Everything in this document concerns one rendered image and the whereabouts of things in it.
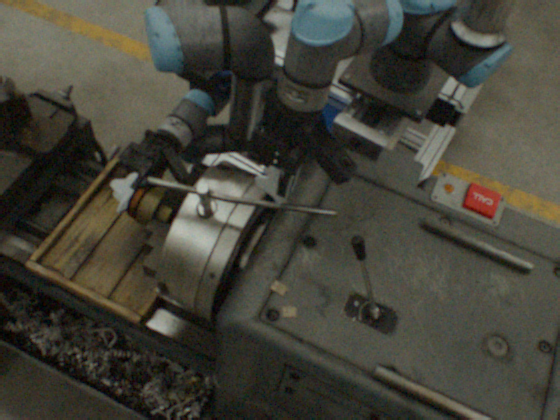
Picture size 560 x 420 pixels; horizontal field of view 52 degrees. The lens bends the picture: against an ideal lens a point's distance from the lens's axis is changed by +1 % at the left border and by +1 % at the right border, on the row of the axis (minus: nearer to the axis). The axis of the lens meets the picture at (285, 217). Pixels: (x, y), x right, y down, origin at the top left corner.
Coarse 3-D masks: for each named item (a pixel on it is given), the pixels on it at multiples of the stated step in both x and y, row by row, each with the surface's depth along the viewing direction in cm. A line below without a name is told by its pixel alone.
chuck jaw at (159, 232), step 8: (152, 224) 117; (160, 224) 117; (152, 232) 117; (160, 232) 116; (152, 240) 115; (160, 240) 115; (152, 248) 115; (160, 248) 114; (152, 256) 113; (144, 264) 112; (152, 264) 112; (144, 272) 114; (152, 272) 112; (160, 288) 113; (168, 288) 111
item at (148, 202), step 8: (136, 192) 119; (144, 192) 119; (152, 192) 119; (160, 192) 120; (136, 200) 118; (144, 200) 118; (152, 200) 118; (160, 200) 118; (128, 208) 119; (136, 208) 119; (144, 208) 118; (152, 208) 117; (160, 208) 119; (168, 208) 119; (136, 216) 120; (144, 216) 118; (152, 216) 117; (160, 216) 118; (168, 216) 118; (144, 224) 120; (168, 224) 123
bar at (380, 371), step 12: (384, 372) 88; (396, 372) 89; (396, 384) 88; (408, 384) 88; (420, 384) 88; (420, 396) 88; (432, 396) 87; (444, 396) 88; (444, 408) 87; (456, 408) 87; (468, 408) 87
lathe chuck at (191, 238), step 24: (216, 168) 112; (240, 168) 116; (216, 192) 107; (240, 192) 108; (192, 216) 105; (216, 216) 105; (168, 240) 105; (192, 240) 104; (216, 240) 104; (168, 264) 106; (192, 264) 105; (192, 288) 107
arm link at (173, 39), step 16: (160, 0) 108; (176, 0) 106; (192, 0) 107; (160, 16) 102; (176, 16) 103; (192, 16) 103; (208, 16) 104; (224, 16) 104; (160, 32) 102; (176, 32) 102; (192, 32) 103; (208, 32) 103; (224, 32) 104; (160, 48) 103; (176, 48) 103; (192, 48) 104; (208, 48) 104; (224, 48) 105; (160, 64) 105; (176, 64) 105; (192, 64) 106; (208, 64) 107; (224, 64) 107
